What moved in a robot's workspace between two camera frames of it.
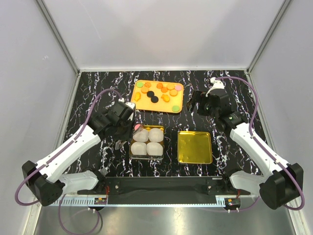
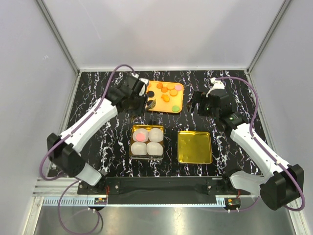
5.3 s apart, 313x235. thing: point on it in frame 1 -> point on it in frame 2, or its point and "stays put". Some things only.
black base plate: [163, 190] stays put
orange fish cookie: [165, 98] stays put
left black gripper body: [124, 132] -> [137, 107]
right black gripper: [198, 97] stays put
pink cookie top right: [178, 87] stays put
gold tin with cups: [147, 143] stays put
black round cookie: [150, 93] stays put
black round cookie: [154, 99] -> [148, 104]
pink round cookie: [137, 126] -> [140, 137]
